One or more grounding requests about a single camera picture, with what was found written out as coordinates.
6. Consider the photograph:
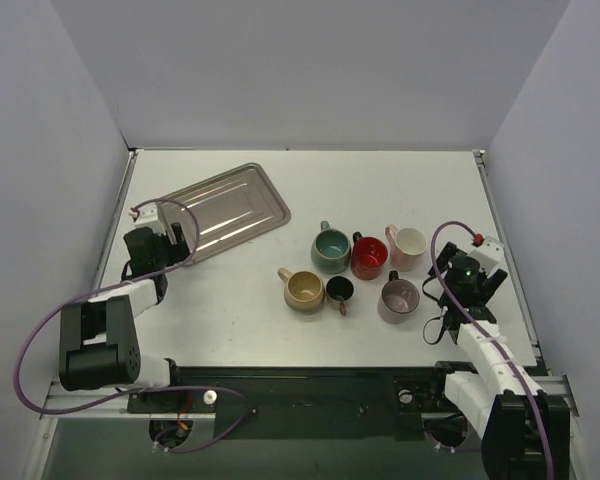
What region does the lilac purple mug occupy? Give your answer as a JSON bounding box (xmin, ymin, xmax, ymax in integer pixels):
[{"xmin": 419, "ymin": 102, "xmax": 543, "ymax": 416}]
[{"xmin": 377, "ymin": 270, "xmax": 420, "ymax": 325}]

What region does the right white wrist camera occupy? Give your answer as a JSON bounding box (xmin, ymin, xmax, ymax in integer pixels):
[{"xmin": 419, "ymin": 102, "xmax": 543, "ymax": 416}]
[{"xmin": 468, "ymin": 233, "xmax": 505, "ymax": 276}]

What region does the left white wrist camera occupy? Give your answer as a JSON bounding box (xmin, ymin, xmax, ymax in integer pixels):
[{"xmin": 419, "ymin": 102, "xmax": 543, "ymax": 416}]
[{"xmin": 129, "ymin": 202, "xmax": 166, "ymax": 236}]

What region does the small brown black cup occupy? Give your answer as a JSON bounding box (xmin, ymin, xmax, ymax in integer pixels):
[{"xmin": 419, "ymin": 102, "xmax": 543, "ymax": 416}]
[{"xmin": 326, "ymin": 276, "xmax": 355, "ymax": 316}]

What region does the teal green glazed mug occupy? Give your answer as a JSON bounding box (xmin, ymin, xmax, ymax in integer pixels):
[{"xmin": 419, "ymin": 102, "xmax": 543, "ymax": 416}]
[{"xmin": 310, "ymin": 220, "xmax": 352, "ymax": 275}]

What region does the aluminium frame rail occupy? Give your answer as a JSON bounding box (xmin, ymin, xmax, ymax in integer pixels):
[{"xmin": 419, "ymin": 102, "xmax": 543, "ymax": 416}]
[{"xmin": 43, "ymin": 376, "xmax": 580, "ymax": 417}]

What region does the beige round mug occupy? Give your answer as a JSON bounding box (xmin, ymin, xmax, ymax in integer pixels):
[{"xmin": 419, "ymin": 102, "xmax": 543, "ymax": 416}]
[{"xmin": 277, "ymin": 268, "xmax": 325, "ymax": 315}]

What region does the purple cable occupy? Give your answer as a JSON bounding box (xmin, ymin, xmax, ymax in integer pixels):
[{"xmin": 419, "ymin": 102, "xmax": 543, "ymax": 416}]
[
  {"xmin": 12, "ymin": 197, "xmax": 247, "ymax": 455},
  {"xmin": 429, "ymin": 220, "xmax": 556, "ymax": 480}
]

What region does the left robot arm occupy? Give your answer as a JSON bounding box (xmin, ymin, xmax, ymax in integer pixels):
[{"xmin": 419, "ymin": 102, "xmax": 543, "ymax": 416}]
[{"xmin": 59, "ymin": 223, "xmax": 190, "ymax": 412}]

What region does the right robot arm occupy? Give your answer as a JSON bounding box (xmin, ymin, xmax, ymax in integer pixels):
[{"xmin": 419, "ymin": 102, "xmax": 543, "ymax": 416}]
[{"xmin": 426, "ymin": 237, "xmax": 570, "ymax": 479}]

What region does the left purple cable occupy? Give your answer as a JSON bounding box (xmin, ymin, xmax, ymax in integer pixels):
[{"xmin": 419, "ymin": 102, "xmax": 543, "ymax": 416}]
[{"xmin": 12, "ymin": 197, "xmax": 247, "ymax": 455}]

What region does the pink mug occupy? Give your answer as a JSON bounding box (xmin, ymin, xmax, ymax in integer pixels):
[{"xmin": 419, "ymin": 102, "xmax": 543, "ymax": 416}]
[{"xmin": 385, "ymin": 224, "xmax": 427, "ymax": 272}]

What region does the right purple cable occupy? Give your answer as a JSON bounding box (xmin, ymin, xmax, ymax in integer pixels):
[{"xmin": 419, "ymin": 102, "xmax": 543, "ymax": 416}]
[{"xmin": 429, "ymin": 220, "xmax": 556, "ymax": 480}]

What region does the red mug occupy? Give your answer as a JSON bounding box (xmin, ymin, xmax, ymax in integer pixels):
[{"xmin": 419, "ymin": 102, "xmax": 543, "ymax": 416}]
[{"xmin": 351, "ymin": 232, "xmax": 388, "ymax": 281}]

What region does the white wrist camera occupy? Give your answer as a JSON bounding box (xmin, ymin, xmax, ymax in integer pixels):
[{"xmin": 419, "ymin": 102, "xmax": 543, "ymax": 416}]
[
  {"xmin": 129, "ymin": 202, "xmax": 166, "ymax": 236},
  {"xmin": 468, "ymin": 233, "xmax": 505, "ymax": 276}
]

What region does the metal serving tray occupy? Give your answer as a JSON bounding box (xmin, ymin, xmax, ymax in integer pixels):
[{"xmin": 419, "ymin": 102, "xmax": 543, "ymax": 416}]
[{"xmin": 159, "ymin": 163, "xmax": 291, "ymax": 263}]

